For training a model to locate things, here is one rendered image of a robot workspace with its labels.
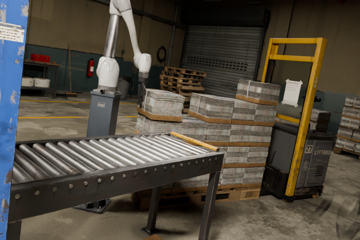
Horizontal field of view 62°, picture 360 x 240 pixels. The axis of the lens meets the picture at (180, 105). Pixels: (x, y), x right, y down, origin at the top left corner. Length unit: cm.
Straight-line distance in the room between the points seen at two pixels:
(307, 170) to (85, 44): 746
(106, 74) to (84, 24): 713
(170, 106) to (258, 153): 126
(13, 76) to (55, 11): 836
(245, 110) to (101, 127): 144
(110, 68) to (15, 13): 171
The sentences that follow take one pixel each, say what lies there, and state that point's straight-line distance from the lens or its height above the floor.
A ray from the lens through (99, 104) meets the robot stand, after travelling 254.
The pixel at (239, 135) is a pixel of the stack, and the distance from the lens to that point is 317.
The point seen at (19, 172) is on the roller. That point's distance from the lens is 136.
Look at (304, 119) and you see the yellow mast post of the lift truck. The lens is 353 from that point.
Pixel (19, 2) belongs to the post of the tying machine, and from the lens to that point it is 89.
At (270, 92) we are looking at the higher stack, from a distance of 335.
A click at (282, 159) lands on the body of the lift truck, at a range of 392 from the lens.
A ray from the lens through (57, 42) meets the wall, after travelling 924.
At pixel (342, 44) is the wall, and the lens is 930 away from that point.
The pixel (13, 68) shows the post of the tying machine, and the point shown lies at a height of 123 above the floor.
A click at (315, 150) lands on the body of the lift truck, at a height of 61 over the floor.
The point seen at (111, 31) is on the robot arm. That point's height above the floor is 152.
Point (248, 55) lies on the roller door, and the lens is 1027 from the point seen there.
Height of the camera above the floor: 130
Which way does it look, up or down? 7 degrees down
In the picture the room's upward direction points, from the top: 9 degrees clockwise
